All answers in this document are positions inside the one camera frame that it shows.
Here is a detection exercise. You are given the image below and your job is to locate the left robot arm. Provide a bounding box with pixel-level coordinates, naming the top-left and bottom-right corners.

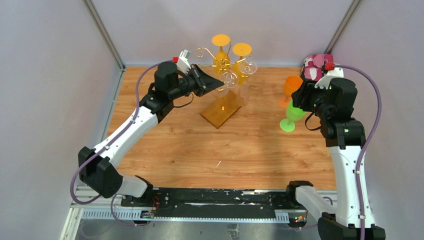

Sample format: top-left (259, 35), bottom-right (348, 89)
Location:
top-left (70, 60), bottom-right (224, 207)

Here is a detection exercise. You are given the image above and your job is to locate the orange wine glass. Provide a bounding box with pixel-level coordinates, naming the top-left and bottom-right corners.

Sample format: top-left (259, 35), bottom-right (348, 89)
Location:
top-left (278, 75), bottom-right (303, 109)

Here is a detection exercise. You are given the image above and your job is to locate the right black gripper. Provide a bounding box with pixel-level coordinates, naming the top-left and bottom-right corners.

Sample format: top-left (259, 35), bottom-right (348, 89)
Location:
top-left (291, 78), bottom-right (332, 120)

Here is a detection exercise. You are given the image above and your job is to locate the yellow wine glass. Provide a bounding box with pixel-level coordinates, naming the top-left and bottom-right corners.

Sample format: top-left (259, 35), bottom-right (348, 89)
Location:
top-left (211, 34), bottom-right (231, 75)
top-left (231, 42), bottom-right (252, 85)

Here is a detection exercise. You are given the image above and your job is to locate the clear wine glass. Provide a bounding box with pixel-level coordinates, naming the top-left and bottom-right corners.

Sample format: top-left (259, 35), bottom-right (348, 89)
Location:
top-left (236, 60), bottom-right (258, 107)
top-left (212, 70), bottom-right (238, 99)

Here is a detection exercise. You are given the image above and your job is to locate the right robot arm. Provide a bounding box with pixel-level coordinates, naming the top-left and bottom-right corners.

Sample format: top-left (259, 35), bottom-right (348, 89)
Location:
top-left (285, 77), bottom-right (386, 240)

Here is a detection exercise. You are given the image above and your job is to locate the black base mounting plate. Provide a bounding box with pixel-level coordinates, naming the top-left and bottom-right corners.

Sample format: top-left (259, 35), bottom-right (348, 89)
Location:
top-left (120, 187), bottom-right (307, 221)

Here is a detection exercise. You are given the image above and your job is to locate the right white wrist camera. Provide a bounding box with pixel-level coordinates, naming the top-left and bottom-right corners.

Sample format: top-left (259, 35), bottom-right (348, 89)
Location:
top-left (314, 67), bottom-right (344, 90)

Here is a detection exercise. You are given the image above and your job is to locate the aluminium frame rail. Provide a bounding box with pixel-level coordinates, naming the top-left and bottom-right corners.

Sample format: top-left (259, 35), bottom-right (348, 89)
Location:
top-left (59, 185), bottom-right (382, 240)

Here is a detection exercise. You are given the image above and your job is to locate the gold wire glass rack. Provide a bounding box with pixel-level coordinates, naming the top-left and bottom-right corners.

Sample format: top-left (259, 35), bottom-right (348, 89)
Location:
top-left (200, 43), bottom-right (257, 129)

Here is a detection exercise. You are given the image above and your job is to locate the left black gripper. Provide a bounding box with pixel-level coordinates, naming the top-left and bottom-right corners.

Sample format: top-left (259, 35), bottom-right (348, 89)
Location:
top-left (168, 64), bottom-right (224, 101)

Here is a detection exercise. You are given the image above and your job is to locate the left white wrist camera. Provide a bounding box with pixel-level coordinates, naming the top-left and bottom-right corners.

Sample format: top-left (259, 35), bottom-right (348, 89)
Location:
top-left (176, 49), bottom-right (192, 75)

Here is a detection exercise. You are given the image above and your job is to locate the pink camouflage cloth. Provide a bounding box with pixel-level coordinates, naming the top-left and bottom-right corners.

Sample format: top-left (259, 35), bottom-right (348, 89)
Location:
top-left (300, 53), bottom-right (334, 82)

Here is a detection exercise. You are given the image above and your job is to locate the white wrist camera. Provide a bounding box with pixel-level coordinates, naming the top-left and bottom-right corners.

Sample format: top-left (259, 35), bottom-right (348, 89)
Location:
top-left (314, 67), bottom-right (344, 90)
top-left (176, 49), bottom-right (192, 75)

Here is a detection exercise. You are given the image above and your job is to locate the green wine glass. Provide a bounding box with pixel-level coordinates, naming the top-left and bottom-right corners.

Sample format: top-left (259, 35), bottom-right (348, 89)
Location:
top-left (279, 100), bottom-right (306, 133)

